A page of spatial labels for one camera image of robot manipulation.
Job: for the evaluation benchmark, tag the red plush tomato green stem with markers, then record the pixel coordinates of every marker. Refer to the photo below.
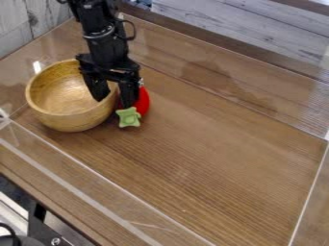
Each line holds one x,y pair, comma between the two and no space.
130,116

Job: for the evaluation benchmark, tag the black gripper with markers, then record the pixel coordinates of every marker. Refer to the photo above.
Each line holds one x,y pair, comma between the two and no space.
106,62

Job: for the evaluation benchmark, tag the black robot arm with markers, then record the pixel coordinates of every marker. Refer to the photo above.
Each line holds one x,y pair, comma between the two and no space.
97,15

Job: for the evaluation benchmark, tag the black table leg bracket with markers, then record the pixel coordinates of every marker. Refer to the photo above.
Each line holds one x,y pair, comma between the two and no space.
58,234

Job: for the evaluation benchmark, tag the wooden bowl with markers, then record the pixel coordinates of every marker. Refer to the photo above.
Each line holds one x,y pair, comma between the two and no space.
61,100

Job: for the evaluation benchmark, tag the clear acrylic tray wall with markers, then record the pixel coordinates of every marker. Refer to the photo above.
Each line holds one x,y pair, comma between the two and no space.
42,160

